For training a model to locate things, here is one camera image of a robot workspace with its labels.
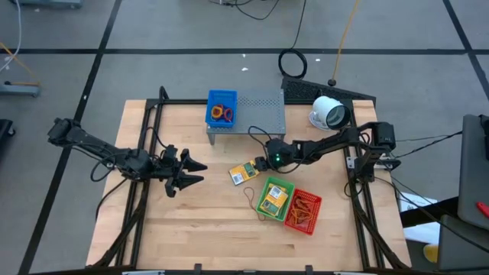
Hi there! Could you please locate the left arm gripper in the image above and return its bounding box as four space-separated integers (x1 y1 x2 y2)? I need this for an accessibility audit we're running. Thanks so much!
154 144 209 199

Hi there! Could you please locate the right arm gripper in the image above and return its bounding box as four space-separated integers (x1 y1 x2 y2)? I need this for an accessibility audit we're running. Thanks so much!
254 137 297 173

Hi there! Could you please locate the red rubber band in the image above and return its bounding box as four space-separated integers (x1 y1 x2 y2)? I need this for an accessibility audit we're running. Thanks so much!
243 186 267 223
290 198 313 225
292 196 313 213

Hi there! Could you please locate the green plastic basket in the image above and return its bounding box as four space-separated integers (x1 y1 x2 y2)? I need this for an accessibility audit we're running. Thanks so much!
254 176 296 223

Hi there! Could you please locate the blue plastic basket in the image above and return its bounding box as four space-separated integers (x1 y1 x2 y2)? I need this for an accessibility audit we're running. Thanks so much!
204 89 238 129

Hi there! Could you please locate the orange rubber band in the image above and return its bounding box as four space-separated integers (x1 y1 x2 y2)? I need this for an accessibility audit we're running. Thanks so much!
287 208 313 226

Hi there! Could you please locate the red plastic basket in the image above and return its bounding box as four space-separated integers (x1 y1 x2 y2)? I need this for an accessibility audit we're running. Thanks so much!
283 188 323 236

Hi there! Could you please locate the grey perforated metal shelf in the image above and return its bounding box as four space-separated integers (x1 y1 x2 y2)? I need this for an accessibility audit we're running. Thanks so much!
206 89 287 147

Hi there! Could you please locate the black perforated panel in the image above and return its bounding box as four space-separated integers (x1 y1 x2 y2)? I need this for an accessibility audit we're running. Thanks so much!
281 76 377 106

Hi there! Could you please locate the white sheet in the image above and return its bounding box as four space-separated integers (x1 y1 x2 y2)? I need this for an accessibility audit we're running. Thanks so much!
399 190 441 245

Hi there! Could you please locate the grey floor base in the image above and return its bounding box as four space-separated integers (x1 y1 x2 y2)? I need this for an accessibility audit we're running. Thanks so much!
0 82 42 98

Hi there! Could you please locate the black floor object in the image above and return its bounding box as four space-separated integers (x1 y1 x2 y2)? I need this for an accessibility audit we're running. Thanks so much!
0 118 16 154

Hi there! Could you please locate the yellow object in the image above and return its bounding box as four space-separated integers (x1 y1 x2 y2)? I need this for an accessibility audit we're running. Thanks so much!
423 244 440 264

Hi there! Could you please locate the grey furniture panel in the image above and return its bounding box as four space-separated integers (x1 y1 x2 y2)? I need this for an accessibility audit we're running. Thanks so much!
456 113 489 230
437 213 489 273

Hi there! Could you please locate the grey floor object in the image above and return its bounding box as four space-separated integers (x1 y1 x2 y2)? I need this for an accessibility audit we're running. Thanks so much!
11 0 83 9

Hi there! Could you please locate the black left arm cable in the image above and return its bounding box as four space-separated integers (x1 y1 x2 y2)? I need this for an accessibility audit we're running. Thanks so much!
90 152 118 183

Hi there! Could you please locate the black coiled cable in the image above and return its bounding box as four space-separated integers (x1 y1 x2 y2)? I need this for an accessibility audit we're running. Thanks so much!
277 0 309 80

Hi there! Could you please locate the yellow hanging cord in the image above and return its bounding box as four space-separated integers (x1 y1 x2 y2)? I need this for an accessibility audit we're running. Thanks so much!
329 0 361 87

